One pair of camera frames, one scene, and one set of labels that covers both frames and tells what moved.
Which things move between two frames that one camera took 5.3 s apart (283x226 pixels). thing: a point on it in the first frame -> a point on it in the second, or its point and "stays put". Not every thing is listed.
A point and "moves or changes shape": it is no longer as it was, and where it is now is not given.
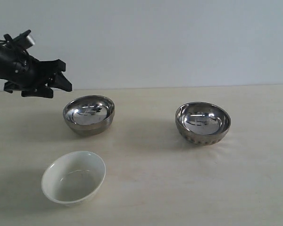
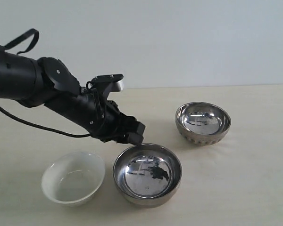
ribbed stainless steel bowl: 202,124 stays put
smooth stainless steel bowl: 89,115 moves or changes shape
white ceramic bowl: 73,177 stays put
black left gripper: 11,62 -> 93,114
